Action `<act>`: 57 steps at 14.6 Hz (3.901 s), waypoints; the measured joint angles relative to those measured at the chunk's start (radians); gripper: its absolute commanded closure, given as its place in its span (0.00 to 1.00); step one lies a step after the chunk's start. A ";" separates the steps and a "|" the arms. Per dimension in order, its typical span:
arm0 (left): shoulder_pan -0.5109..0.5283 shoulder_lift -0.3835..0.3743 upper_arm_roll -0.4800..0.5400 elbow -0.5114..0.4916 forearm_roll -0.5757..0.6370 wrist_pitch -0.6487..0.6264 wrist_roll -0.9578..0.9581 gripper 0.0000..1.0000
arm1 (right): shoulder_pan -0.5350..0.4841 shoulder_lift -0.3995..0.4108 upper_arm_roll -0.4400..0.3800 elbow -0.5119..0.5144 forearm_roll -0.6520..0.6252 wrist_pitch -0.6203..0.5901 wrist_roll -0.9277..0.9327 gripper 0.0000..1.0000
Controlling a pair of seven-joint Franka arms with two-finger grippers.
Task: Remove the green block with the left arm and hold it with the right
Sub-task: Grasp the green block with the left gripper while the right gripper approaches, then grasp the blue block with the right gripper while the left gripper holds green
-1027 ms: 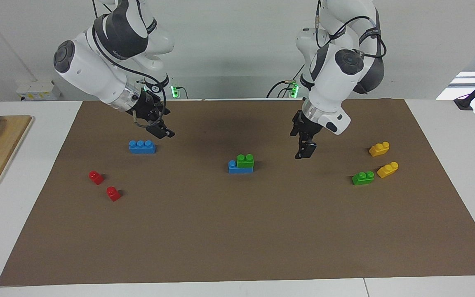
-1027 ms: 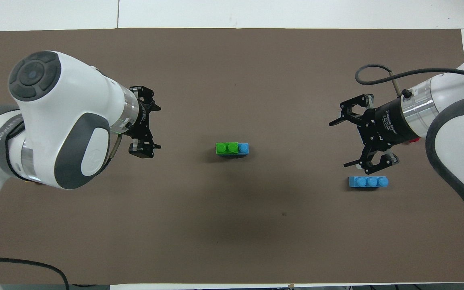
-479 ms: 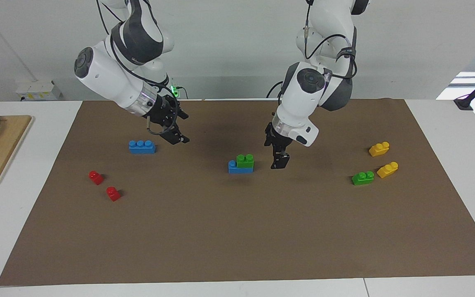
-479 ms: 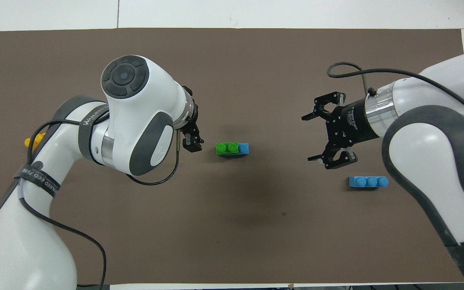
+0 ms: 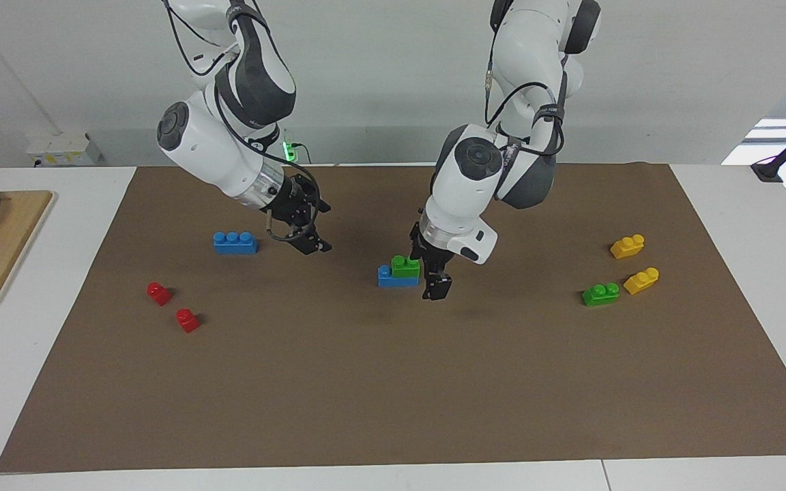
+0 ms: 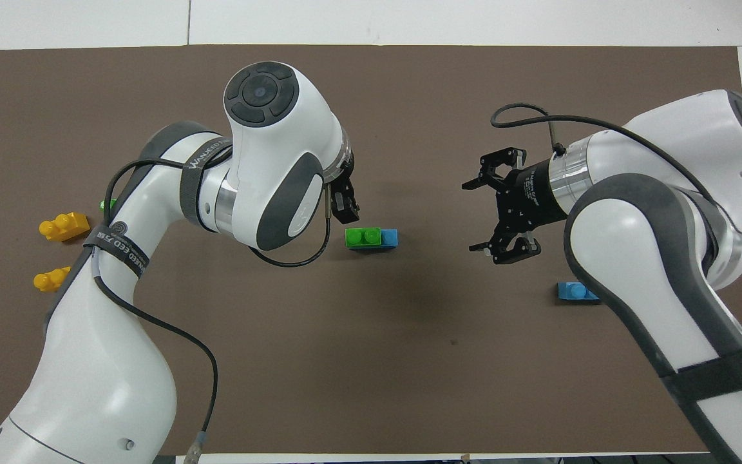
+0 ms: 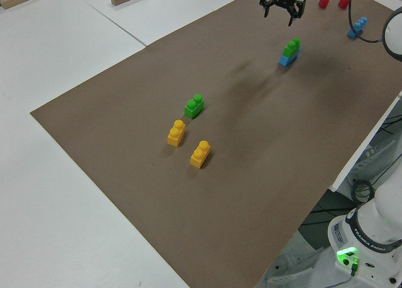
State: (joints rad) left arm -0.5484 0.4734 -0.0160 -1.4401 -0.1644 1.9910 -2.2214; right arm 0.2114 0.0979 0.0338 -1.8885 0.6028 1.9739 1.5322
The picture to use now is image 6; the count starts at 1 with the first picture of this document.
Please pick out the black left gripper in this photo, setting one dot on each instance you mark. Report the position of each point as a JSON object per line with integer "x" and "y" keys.
{"x": 344, "y": 174}

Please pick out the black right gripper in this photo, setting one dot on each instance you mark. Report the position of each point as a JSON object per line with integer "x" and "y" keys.
{"x": 529, "y": 196}

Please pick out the green two-stud toy block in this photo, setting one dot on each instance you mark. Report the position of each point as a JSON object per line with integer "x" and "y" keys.
{"x": 107, "y": 205}
{"x": 362, "y": 238}

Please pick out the blue three-stud toy block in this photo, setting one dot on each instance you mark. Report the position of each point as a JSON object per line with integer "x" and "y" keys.
{"x": 574, "y": 293}
{"x": 390, "y": 238}

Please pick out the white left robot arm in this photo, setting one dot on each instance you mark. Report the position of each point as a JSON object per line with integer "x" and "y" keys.
{"x": 107, "y": 361}

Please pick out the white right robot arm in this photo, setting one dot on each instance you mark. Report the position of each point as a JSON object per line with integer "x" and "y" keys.
{"x": 661, "y": 219}

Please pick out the yellow two-stud toy block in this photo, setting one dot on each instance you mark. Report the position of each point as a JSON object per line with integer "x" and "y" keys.
{"x": 65, "y": 227}
{"x": 49, "y": 280}

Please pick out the brown table mat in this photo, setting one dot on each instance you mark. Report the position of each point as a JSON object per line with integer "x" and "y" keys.
{"x": 409, "y": 361}

